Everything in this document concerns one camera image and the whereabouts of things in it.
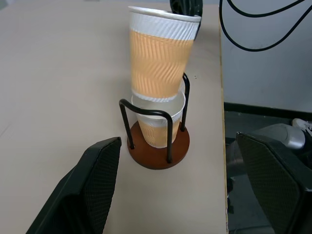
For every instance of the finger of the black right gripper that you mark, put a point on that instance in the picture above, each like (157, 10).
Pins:
(187, 7)

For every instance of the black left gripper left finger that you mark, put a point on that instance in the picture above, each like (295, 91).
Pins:
(80, 195)

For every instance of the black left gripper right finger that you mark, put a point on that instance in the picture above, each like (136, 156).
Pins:
(275, 185)

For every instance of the orange white ribbed paper cup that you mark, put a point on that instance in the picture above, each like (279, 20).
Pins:
(156, 131)
(158, 61)

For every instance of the white shoe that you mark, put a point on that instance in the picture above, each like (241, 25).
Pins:
(303, 124)

